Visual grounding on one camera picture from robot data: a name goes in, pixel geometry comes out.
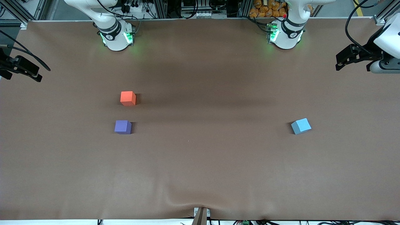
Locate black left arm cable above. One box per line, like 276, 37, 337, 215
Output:
345, 0, 387, 57

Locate purple foam block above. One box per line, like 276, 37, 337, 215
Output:
114, 120, 132, 135

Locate white power strip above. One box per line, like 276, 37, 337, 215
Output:
194, 11, 220, 19

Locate bag of orange items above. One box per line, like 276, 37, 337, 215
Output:
249, 0, 288, 18

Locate light blue foam block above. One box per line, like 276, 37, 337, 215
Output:
291, 118, 312, 135

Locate brown table cover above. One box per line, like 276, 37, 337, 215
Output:
0, 17, 400, 221

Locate orange foam block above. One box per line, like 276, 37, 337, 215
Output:
120, 91, 137, 106

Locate brown table edge clamp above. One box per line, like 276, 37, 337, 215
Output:
192, 207, 211, 225

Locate aluminium frame profile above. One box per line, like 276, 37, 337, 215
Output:
373, 0, 400, 26
0, 0, 29, 29

